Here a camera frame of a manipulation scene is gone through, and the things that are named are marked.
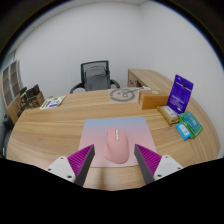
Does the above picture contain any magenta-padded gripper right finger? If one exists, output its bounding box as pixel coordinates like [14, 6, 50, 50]
[133, 143, 184, 185]

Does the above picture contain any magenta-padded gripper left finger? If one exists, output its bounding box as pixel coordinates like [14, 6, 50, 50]
[44, 143, 96, 187]

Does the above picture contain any pink computer mouse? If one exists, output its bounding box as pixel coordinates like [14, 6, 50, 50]
[102, 127, 130, 165]

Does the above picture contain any pink and blue mouse pad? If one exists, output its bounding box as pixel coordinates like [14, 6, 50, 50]
[78, 116, 158, 168]

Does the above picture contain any small blue packet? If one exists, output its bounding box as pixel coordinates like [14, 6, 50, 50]
[175, 122, 192, 141]

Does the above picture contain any tan packet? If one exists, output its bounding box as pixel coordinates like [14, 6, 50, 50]
[157, 105, 181, 126]

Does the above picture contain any green packet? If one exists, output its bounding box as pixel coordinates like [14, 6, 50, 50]
[178, 111, 204, 139]

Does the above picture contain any orange-brown wooden box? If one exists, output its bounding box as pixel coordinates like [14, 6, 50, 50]
[138, 89, 170, 111]

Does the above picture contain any white printed paper sheet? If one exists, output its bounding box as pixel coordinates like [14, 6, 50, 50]
[39, 95, 67, 111]

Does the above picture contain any purple standing card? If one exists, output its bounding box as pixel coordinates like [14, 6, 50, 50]
[167, 74, 195, 115]

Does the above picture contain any black leather armchair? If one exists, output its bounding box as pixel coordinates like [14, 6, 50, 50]
[1, 114, 15, 158]

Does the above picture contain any small brown cardboard box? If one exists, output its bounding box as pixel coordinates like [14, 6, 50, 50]
[18, 93, 30, 116]

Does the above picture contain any wooden side desk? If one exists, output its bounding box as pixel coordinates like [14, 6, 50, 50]
[127, 68, 178, 93]

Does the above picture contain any black box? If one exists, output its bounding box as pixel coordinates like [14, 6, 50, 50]
[25, 83, 42, 99]

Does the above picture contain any black mesh office chair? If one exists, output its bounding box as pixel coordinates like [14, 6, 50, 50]
[69, 60, 121, 94]

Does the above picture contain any wooden shelf unit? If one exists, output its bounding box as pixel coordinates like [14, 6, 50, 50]
[0, 59, 25, 124]

